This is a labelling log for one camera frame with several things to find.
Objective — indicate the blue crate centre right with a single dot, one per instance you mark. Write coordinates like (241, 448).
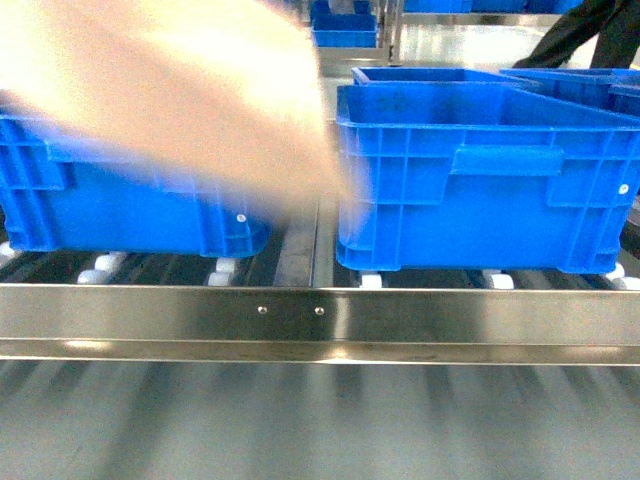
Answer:
(472, 176)

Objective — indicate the blue crate centre left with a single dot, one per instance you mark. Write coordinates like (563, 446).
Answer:
(61, 191)

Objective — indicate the beige plastic dustpan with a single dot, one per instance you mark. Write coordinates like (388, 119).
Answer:
(221, 90)

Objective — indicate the blue crate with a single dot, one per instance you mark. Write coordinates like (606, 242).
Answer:
(61, 191)
(472, 176)

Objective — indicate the stainless steel shelf rail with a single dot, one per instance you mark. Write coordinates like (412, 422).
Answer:
(322, 326)

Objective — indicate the person in dark trousers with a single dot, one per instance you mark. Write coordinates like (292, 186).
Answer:
(615, 25)

